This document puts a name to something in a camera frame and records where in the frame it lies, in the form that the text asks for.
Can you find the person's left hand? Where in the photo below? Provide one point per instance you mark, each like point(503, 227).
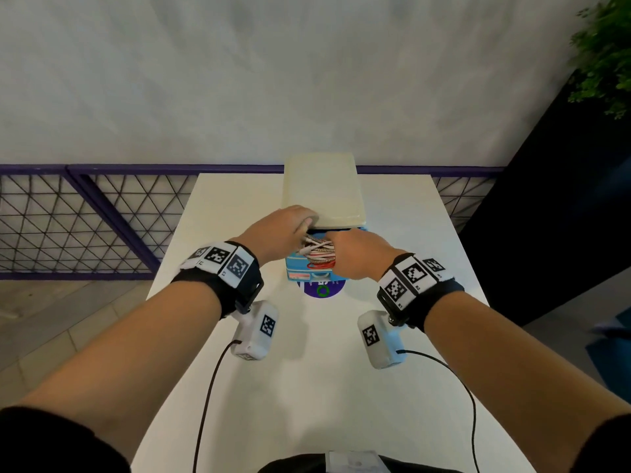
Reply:
point(276, 233)

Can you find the person's right hand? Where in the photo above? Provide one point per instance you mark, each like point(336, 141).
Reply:
point(365, 253)

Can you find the blue and white drawer cabinet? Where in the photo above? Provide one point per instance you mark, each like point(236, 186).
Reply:
point(325, 187)

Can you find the person's left forearm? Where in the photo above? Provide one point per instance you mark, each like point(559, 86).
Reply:
point(123, 359)

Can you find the person's right forearm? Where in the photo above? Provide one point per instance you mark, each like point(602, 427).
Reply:
point(512, 379)

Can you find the person's black shirt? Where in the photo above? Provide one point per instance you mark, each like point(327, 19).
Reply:
point(49, 443)

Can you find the purple round sticker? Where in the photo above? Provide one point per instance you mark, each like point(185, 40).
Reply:
point(315, 289)

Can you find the purple metal mesh fence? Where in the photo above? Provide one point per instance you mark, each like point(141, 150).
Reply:
point(148, 168)

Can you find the white table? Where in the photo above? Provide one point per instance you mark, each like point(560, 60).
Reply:
point(315, 399)

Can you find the black partition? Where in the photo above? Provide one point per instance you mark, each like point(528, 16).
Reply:
point(542, 226)

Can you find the clear badge holder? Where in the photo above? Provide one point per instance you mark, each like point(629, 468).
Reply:
point(352, 463)

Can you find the blue seat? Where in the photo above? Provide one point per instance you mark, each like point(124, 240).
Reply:
point(613, 359)

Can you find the green plant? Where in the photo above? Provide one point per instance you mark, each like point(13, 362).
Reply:
point(606, 49)

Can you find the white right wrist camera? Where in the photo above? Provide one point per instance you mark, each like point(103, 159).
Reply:
point(382, 347)

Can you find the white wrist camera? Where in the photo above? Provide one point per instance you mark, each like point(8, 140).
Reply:
point(382, 347)
point(254, 339)

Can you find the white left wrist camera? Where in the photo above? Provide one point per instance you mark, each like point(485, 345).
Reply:
point(254, 339)

